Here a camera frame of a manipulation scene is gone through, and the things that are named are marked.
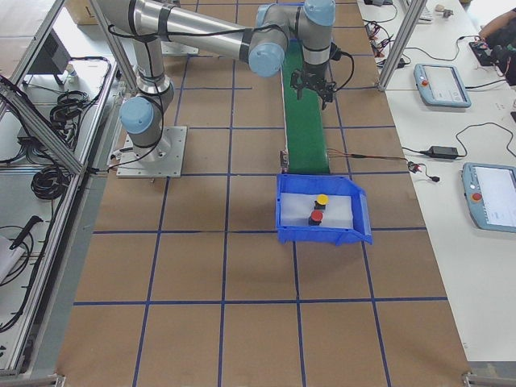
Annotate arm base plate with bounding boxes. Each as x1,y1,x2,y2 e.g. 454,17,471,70
116,126,188,178
161,41,198,56

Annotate lower teach pendant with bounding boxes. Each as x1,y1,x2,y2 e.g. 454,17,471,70
461,162,515,233

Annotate black power adapter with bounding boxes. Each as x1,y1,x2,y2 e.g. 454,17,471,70
420,145,460,160

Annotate red black conveyor wires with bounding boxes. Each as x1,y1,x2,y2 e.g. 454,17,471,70
327,148,410,163

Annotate teach pendant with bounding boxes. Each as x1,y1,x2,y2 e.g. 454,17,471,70
414,64,472,108
461,162,515,233

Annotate aluminium frame post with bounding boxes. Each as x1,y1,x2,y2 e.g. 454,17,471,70
377,0,427,91

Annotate right blue plastic bin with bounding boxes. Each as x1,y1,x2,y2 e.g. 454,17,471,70
276,174,372,246

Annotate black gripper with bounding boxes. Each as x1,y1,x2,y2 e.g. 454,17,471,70
290,69,336,110

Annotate green conveyor belt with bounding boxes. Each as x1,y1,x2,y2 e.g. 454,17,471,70
281,40,330,175

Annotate upper teach pendant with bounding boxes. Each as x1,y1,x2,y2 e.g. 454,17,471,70
414,64,472,108

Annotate red mushroom push button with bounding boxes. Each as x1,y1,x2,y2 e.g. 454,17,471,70
308,210,323,226

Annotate white foam pad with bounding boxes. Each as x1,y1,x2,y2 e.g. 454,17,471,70
279,193,353,228

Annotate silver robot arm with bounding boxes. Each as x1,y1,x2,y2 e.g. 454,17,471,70
104,1,337,105

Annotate yellow mushroom push button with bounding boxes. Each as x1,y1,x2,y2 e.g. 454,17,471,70
314,193,329,210

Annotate coiled black cables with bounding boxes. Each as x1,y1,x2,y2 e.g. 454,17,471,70
48,91,90,131

